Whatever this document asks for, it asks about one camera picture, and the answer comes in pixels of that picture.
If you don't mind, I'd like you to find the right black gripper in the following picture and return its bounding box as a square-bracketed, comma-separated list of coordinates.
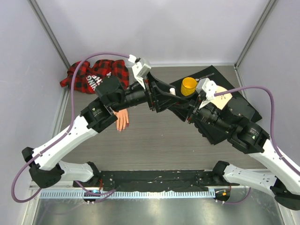
[169, 90, 233, 134]

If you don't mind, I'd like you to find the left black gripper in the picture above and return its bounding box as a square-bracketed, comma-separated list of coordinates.
[111, 72, 181, 113]

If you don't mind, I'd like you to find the white nail polish cap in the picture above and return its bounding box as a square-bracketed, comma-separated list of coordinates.
[169, 88, 176, 96]

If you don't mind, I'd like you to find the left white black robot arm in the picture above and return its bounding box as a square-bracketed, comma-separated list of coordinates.
[22, 74, 180, 188]

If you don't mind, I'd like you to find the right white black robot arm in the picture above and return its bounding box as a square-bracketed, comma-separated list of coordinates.
[170, 91, 300, 210]

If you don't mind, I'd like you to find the yellow mug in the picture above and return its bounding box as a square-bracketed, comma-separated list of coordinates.
[180, 77, 198, 96]

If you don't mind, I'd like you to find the pink cream plate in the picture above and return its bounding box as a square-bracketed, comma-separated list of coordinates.
[211, 86, 233, 110]

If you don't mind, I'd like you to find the mannequin hand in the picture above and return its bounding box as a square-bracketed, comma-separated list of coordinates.
[113, 109, 129, 132]

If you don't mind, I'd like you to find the red black plaid shirt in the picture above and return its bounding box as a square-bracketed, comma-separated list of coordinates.
[74, 60, 129, 94]

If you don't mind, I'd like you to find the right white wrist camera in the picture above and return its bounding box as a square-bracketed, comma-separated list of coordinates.
[195, 78, 218, 109]

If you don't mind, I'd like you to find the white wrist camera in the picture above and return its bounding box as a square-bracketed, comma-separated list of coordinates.
[195, 78, 218, 109]
[128, 54, 151, 90]

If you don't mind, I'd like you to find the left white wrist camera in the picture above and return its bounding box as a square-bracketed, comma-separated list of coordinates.
[128, 54, 151, 90]

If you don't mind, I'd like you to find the dark handled knife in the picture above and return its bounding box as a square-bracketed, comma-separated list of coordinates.
[197, 73, 215, 81]

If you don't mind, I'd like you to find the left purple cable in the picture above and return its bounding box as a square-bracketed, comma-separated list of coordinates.
[11, 52, 132, 203]

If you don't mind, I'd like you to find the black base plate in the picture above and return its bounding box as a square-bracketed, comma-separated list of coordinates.
[81, 170, 238, 192]

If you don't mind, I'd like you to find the white cable duct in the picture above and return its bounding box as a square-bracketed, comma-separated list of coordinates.
[40, 189, 215, 199]

